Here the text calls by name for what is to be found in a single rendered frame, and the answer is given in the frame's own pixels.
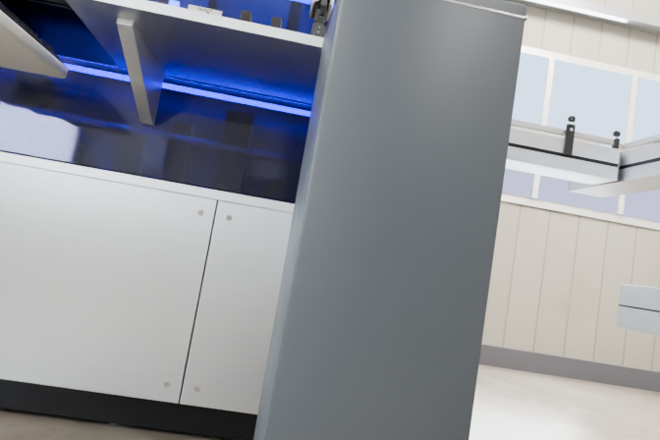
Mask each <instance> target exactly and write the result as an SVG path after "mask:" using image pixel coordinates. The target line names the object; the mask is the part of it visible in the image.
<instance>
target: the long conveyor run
mask: <svg viewBox="0 0 660 440"><path fill-rule="evenodd" d="M613 136H614V137H615V139H614V143H613V144H612V148H617V149H621V151H622V152H621V161H620V170H619V179H618V181H614V182H609V183H603V184H598V185H589V184H584V183H579V182H574V181H569V192H573V193H582V194H588V195H593V196H599V197H606V196H613V195H620V194H627V193H640V192H647V191H654V190H660V134H659V135H656V136H652V137H646V138H643V139H639V140H635V141H632V142H628V143H625V144H621V143H620V139H619V138H618V137H620V136H621V133H620V132H619V131H614V132H613ZM651 143H652V144H651ZM647 144H648V145H647ZM636 147H637V148H636ZM632 148H633V149H632ZM628 149H629V150H628Z"/></svg>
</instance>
